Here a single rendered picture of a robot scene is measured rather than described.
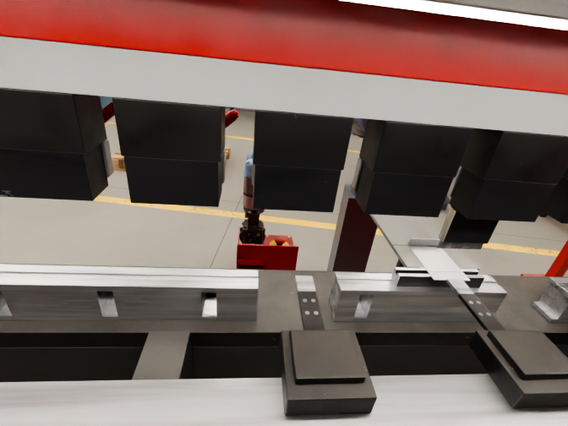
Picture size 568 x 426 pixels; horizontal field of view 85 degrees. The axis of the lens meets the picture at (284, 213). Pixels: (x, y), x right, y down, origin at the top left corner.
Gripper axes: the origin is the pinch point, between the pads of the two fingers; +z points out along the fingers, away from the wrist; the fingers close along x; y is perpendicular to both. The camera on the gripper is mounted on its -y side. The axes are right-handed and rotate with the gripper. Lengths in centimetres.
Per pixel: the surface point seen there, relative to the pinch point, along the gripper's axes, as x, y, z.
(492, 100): 34, 50, -60
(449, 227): 38, 45, -35
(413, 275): 34, 44, -23
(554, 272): 205, -60, 44
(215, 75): -7, 50, -59
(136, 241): -84, -116, 64
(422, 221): 49, 19, -25
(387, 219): 38.1, 19.3, -25.2
